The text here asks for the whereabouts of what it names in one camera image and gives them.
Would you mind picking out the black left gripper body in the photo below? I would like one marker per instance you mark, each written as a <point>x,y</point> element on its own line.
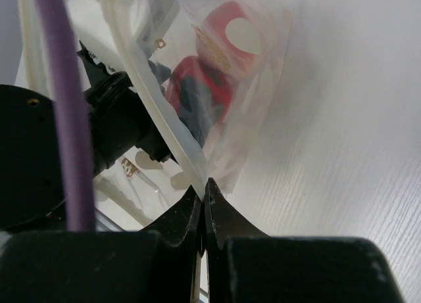
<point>118,118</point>

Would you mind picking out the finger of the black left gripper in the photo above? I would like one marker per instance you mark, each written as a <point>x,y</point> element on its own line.
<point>198,130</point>

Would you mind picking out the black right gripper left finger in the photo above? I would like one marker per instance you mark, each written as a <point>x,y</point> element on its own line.
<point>159,263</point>

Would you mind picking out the clear zip top bag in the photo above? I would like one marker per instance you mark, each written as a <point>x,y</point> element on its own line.
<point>145,189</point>

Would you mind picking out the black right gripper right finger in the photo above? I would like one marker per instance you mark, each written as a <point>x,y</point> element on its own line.
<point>247,265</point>

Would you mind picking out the pink fake peach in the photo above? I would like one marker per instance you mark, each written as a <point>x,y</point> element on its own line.
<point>230,41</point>

